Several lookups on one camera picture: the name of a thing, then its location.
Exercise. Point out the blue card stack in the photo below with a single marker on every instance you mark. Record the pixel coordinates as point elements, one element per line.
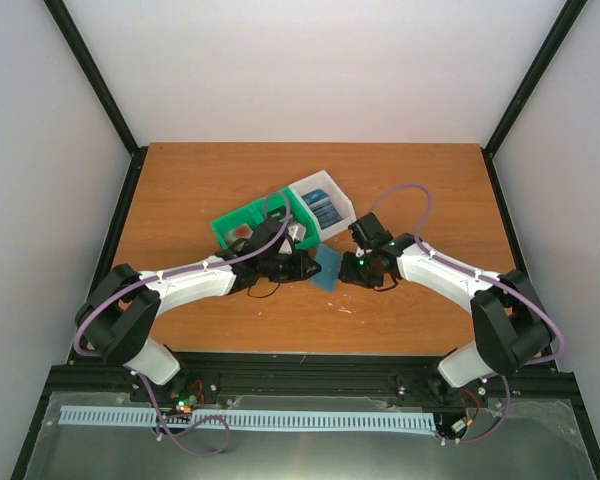
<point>322,208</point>

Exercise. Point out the teal card holder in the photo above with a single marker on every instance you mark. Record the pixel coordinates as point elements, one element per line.
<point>329,261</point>

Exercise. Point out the black frame post right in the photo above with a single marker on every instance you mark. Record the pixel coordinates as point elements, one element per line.
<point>557,34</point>

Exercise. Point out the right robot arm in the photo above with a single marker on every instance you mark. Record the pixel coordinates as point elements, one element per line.
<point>511,329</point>

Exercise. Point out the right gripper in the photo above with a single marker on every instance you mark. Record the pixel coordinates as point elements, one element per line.
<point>348,276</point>

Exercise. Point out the small electronics board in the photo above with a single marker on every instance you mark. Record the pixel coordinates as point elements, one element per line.
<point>187,402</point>

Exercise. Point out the black frame post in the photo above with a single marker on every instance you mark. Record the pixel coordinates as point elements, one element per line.
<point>557,34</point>
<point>71,34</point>

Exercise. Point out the light blue cable duct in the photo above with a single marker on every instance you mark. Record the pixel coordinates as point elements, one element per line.
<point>280,419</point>

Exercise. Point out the red white card stack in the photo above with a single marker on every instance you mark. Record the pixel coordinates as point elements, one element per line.
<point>242,231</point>

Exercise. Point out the metal base plate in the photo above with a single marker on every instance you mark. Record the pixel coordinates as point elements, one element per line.
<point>86,436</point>

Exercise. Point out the green bin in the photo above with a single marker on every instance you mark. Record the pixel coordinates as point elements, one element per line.
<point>239,223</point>
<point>298,213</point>

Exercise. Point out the white bin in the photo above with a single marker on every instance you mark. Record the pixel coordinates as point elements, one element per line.
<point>322,180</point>

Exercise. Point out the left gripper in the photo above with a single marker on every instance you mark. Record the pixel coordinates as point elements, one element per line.
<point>300,273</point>

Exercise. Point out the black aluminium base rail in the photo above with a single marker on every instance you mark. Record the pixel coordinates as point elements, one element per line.
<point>397,379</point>

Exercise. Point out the black card stack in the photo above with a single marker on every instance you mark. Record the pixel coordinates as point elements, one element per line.
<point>278,214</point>

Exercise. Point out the black frame post left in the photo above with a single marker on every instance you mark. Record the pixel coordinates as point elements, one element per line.
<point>71,34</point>

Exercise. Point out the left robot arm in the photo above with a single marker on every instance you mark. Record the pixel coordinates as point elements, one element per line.
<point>118,316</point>

